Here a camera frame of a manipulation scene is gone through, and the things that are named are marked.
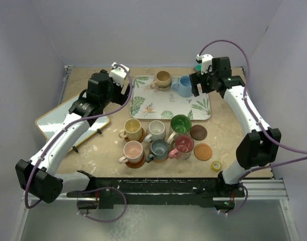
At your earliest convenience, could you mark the light blue cup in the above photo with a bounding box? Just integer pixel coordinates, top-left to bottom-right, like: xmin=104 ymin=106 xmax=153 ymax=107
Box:
xmin=171 ymin=75 xmax=192 ymax=97

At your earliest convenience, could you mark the tan wooden cup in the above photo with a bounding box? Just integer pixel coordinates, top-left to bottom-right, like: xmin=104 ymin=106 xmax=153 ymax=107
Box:
xmin=150 ymin=71 xmax=172 ymax=91

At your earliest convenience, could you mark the floral serving tray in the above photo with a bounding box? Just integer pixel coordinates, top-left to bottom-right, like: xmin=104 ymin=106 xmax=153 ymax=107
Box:
xmin=130 ymin=75 xmax=211 ymax=121

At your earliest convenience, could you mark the yellow mug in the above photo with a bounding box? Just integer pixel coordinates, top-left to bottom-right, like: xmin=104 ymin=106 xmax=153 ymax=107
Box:
xmin=119 ymin=118 xmax=142 ymax=141

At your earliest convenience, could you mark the green floral mug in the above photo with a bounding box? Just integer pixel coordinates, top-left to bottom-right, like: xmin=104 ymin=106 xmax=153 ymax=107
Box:
xmin=166 ymin=114 xmax=192 ymax=144

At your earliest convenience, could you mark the brown ringed wooden saucer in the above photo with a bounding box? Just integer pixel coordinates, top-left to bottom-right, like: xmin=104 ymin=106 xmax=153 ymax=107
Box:
xmin=125 ymin=128 xmax=145 ymax=143

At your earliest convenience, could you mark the dark wood coaster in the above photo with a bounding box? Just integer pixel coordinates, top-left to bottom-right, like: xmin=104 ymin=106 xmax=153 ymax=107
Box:
xmin=190 ymin=125 xmax=208 ymax=141

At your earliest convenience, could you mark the white beige mug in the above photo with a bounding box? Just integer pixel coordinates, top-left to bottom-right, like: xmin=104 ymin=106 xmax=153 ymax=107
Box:
xmin=144 ymin=120 xmax=166 ymax=143

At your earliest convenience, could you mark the red pink mug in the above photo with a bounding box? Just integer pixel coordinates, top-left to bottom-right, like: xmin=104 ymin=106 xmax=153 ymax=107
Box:
xmin=168 ymin=135 xmax=194 ymax=160

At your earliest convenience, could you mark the grey cup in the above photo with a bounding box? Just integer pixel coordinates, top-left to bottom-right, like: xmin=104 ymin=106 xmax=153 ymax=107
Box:
xmin=146 ymin=140 xmax=169 ymax=163

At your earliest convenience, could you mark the light wood coaster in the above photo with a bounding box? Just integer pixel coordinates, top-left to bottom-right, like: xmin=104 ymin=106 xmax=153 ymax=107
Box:
xmin=194 ymin=143 xmax=213 ymax=161

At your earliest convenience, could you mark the large brown ringed saucer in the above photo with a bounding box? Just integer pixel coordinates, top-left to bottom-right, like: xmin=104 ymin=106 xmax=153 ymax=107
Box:
xmin=125 ymin=153 xmax=146 ymax=169

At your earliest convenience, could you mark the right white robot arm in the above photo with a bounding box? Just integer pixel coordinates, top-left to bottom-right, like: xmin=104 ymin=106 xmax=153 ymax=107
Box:
xmin=189 ymin=54 xmax=281 ymax=196

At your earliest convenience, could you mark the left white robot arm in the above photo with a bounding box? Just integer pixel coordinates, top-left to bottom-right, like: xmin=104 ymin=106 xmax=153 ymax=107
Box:
xmin=15 ymin=63 xmax=133 ymax=208

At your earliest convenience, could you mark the yellow tape roll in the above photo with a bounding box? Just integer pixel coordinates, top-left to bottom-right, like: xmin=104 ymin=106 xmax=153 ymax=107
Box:
xmin=211 ymin=161 xmax=222 ymax=172

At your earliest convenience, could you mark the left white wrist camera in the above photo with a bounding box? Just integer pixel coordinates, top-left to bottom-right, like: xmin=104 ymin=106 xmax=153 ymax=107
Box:
xmin=109 ymin=62 xmax=130 ymax=87

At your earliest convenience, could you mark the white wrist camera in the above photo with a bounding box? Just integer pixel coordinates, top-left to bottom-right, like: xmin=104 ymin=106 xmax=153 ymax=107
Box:
xmin=109 ymin=62 xmax=130 ymax=87
xmin=195 ymin=54 xmax=213 ymax=74

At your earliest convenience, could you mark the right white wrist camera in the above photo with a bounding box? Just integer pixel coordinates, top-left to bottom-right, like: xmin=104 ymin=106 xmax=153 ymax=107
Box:
xmin=195 ymin=54 xmax=213 ymax=74

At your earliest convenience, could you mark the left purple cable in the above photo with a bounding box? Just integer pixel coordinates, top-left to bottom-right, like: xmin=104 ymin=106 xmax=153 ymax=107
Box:
xmin=24 ymin=64 xmax=133 ymax=209

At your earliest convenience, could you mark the small whiteboard wooden frame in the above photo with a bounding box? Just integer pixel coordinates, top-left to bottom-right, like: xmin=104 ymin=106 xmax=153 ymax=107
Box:
xmin=35 ymin=94 xmax=110 ymax=153

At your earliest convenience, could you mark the black aluminium base frame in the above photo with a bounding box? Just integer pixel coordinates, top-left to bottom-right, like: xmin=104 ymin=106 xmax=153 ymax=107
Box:
xmin=22 ymin=170 xmax=287 ymax=210

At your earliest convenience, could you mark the loose purple cable loop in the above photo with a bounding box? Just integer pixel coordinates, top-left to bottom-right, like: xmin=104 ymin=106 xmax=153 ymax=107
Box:
xmin=76 ymin=187 xmax=128 ymax=223

